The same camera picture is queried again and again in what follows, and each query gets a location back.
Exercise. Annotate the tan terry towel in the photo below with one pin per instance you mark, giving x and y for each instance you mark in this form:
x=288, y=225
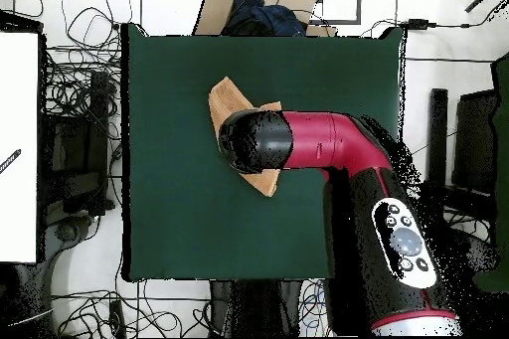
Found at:
x=226, y=100

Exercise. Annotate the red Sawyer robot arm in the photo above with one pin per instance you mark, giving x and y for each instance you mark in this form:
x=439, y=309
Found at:
x=330, y=140

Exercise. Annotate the dark green table cloth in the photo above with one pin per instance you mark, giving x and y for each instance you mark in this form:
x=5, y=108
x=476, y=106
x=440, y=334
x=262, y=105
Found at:
x=179, y=215

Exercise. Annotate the dark blue clothing pile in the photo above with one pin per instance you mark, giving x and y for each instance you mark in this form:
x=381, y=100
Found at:
x=262, y=21

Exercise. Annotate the brown cardboard box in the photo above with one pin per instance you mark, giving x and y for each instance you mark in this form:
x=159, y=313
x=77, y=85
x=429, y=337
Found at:
x=214, y=13

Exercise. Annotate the black equipment stand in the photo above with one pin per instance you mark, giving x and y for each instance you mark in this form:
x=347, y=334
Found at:
x=97, y=136

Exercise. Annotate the grey round stand base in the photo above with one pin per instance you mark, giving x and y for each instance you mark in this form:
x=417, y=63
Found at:
x=67, y=231
x=477, y=251

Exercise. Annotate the black power strip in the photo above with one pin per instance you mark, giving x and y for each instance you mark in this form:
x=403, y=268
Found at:
x=117, y=319

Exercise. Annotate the black power adapter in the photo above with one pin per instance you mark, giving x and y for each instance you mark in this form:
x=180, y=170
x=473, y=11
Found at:
x=417, y=23

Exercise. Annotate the white board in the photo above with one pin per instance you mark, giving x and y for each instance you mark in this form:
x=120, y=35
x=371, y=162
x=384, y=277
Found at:
x=20, y=116

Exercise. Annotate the black marker pen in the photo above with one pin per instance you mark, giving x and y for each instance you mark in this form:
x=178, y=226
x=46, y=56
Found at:
x=10, y=161

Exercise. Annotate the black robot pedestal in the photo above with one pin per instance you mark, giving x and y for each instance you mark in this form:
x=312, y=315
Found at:
x=254, y=307

